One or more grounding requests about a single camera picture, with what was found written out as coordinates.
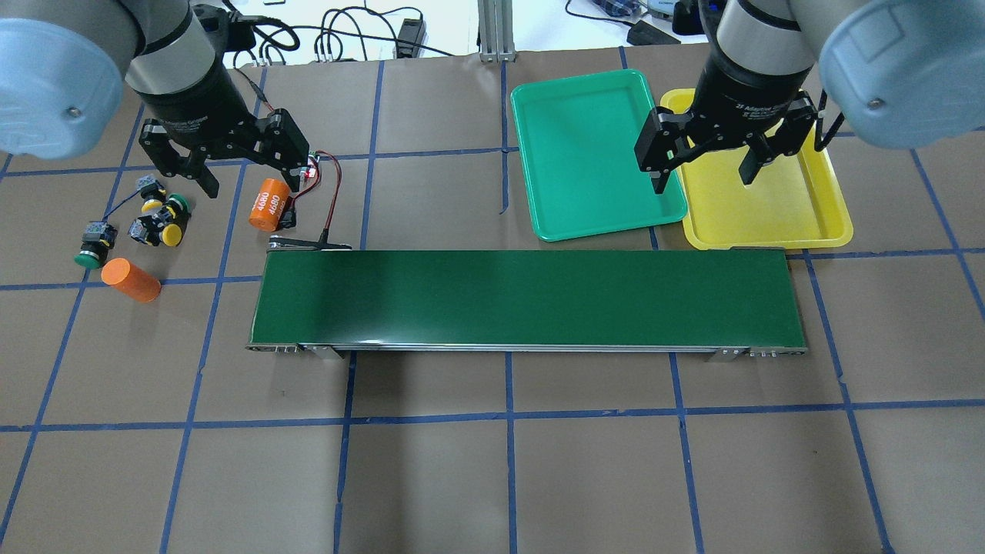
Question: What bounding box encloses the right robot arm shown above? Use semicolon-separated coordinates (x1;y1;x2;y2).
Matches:
636;1;984;193

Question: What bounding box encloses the red black power cable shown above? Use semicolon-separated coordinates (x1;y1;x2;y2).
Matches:
231;65;343;239

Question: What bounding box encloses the aluminium frame post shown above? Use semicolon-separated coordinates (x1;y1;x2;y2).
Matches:
477;0;516;63

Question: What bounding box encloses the yellow plastic tray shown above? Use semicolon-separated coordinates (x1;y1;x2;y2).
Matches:
676;133;854;250

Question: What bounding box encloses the plain orange cylinder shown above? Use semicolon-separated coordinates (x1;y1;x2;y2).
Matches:
101;257;162;304

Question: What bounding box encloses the orange cylinder with 4680 label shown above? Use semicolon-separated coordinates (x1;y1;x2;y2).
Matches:
249;179;291;234

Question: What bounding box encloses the green conveyor belt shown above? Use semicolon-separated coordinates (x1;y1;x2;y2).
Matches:
247;249;808;355

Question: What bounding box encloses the yellow push button upper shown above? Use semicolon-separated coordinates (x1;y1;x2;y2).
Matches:
135;175;168;215

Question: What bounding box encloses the black power adapter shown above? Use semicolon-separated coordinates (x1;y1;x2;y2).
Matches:
395;18;426;59

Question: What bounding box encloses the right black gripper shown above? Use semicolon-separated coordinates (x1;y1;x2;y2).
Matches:
634;54;817;194

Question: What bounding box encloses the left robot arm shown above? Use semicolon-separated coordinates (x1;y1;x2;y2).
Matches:
1;1;309;199

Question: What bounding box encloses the green plastic tray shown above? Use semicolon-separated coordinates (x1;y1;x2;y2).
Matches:
510;69;687;242

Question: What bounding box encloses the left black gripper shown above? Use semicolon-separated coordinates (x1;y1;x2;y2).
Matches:
139;73;310;199

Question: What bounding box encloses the small controller circuit board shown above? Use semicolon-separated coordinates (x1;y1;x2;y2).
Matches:
298;154;321;187

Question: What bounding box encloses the yellow push button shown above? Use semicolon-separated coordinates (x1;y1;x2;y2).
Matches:
135;175;168;215
128;216;185;248

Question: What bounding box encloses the green push button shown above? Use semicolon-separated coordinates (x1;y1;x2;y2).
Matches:
152;193;192;228
73;221;119;269

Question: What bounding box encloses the yellow push button lower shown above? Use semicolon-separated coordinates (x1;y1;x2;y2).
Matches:
128;216;185;248

